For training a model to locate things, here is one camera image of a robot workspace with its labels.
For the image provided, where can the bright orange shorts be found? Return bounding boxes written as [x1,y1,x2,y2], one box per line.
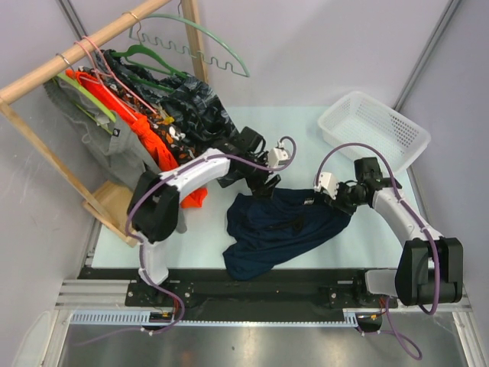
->
[65,68,209,210]

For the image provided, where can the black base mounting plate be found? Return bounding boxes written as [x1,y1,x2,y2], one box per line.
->
[79,268,399,333]

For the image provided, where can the pink wire hanger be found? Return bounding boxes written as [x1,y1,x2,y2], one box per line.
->
[74,36,158,115]

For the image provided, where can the mint green wavy hanger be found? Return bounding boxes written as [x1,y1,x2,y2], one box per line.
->
[128,14,251,78]

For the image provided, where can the white plastic basket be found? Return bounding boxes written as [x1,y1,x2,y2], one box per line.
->
[317,91,431,174]

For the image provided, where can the navy blue shorts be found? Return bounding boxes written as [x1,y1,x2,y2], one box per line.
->
[222,188,351,281]

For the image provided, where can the grey shorts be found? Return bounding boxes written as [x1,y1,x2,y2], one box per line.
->
[44,78,188,234]

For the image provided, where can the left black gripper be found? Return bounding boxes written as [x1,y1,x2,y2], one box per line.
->
[240,152,280,202]

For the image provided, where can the wooden clothes rack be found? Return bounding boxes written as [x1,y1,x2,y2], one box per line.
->
[0,0,209,248]

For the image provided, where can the dark green hanger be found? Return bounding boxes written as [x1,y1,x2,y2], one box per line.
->
[103,44,189,94]

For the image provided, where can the orange patterned shorts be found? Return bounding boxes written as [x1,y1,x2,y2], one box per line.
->
[78,68,203,169]

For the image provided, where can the dark camouflage shorts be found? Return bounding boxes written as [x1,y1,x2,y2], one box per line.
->
[100,57,239,165]

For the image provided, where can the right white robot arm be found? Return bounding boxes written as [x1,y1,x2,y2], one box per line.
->
[316,157,463,307]

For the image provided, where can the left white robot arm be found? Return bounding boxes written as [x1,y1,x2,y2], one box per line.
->
[125,127,295,306]

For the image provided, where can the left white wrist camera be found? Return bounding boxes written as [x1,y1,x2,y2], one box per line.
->
[267,142,292,171]

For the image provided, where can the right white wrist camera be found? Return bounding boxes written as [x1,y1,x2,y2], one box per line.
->
[313,172,339,200]

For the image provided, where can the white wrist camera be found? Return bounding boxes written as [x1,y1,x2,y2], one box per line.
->
[313,172,339,200]
[267,142,292,171]

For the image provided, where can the lime green hanger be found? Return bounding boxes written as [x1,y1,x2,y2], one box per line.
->
[57,73,116,122]

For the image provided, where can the white slotted cable duct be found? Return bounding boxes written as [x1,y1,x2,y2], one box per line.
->
[70,310,358,328]

